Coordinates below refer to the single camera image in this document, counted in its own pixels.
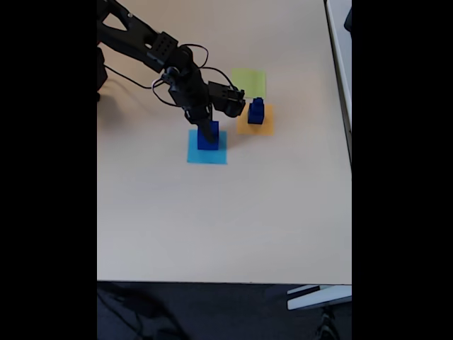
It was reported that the large blue cube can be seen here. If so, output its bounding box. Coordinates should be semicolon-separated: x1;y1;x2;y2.
197;120;220;151

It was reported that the light blue paper square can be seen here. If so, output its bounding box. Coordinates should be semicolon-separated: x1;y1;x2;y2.
187;129;228;166

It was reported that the orange paper square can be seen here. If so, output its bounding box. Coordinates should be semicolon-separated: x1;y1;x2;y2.
235;103;275;137

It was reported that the green paper square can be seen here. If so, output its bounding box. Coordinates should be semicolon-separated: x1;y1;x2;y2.
231;68;267;99

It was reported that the white table foot bar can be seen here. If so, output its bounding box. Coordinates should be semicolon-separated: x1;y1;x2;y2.
286;284;352;312

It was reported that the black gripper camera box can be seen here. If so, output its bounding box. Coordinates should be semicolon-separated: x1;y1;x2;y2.
207;81;246;118

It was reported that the short looped wrist cable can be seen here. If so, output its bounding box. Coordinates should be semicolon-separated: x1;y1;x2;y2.
151;78;185;108

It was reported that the thick black floor cable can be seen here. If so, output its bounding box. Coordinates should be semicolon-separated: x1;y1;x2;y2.
97;283;185;340

